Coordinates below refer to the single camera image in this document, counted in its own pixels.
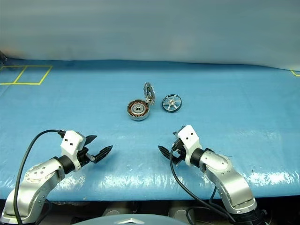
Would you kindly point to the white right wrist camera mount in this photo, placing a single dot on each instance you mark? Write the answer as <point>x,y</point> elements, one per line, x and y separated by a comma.
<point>188,137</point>

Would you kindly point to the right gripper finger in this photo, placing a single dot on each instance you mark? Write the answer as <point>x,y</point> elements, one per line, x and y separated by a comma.
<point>175,133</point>
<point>166,151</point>

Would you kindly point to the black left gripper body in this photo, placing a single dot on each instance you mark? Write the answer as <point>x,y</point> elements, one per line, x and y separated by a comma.
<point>84,157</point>

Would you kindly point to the blue plastic table cover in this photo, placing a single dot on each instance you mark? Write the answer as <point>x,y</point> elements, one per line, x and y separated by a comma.
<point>211,131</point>

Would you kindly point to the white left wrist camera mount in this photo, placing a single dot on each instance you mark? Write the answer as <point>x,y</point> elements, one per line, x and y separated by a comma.
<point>70,143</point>

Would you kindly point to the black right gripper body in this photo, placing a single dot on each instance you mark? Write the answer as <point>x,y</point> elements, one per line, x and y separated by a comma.
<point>179,146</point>

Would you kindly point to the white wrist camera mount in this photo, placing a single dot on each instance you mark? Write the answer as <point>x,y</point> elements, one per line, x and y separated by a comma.
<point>188,137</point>
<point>70,143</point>

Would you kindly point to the silver toothed gear plate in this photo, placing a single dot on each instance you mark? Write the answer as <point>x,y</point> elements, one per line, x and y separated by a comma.
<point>149,93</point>

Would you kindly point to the silver motor stator housing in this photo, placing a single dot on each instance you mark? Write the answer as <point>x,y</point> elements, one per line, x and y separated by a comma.
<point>138,110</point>

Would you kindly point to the grey rounded shape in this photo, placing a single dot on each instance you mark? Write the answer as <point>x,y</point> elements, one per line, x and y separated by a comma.
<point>178,214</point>

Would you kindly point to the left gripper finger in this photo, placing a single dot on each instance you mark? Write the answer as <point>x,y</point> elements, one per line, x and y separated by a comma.
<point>91,139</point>
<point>103,152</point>

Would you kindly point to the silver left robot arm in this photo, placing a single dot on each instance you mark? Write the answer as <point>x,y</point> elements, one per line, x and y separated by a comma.
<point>35,178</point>

